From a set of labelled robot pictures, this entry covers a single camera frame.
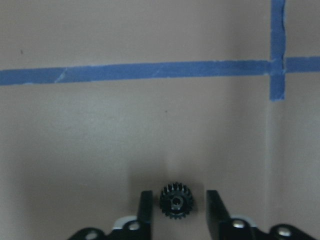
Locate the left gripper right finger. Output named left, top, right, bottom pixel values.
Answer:
left=206, top=190, right=231, bottom=240

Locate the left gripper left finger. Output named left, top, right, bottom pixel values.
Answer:
left=137, top=190, right=153, bottom=240

